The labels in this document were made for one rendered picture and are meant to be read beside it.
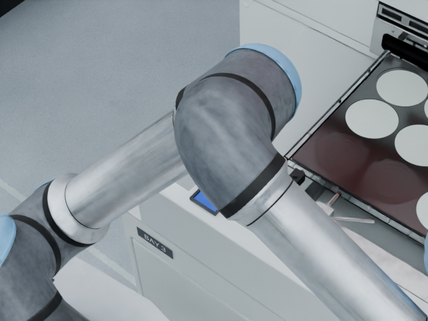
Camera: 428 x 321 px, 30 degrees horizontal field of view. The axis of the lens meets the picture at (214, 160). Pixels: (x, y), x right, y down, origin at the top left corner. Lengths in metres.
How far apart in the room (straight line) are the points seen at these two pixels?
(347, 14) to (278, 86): 0.79
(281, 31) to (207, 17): 1.23
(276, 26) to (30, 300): 1.00
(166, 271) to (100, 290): 0.20
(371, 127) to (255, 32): 0.54
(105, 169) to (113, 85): 1.77
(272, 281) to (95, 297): 0.32
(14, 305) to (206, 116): 0.42
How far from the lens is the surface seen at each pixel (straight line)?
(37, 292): 1.16
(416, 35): 1.66
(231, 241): 1.29
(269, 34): 1.94
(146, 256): 1.59
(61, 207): 1.19
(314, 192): 1.49
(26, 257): 1.16
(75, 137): 2.74
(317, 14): 1.80
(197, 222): 1.33
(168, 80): 2.88
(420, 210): 1.43
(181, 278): 1.55
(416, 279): 1.37
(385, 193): 1.44
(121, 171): 1.10
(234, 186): 0.87
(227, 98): 0.89
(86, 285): 1.44
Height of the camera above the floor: 2.04
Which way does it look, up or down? 51 degrees down
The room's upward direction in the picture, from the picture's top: 3 degrees counter-clockwise
